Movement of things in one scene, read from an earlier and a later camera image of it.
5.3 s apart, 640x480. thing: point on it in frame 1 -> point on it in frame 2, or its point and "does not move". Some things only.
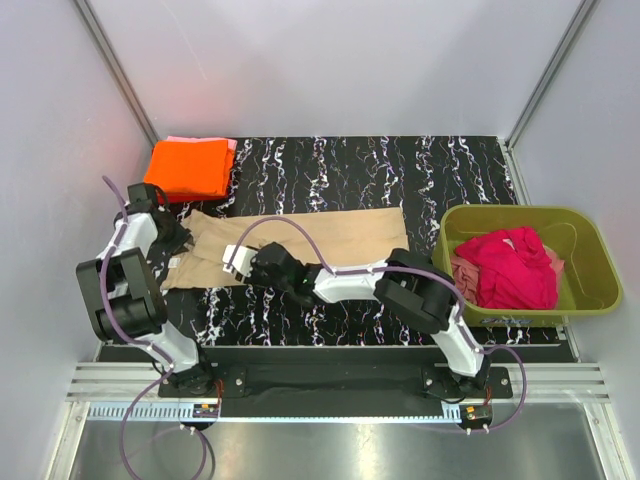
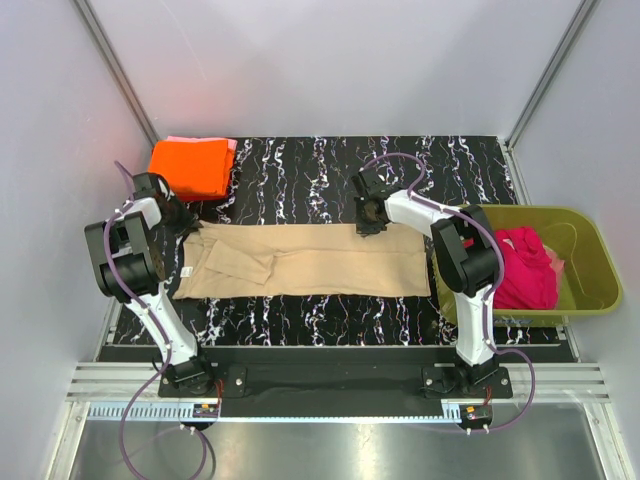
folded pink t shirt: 232,143 does not move
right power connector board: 476,413 does not move
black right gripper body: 257,267 -> 368,220
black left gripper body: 176,240 -> 181,218
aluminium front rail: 132,393 does not move
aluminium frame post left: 117,71 does not move
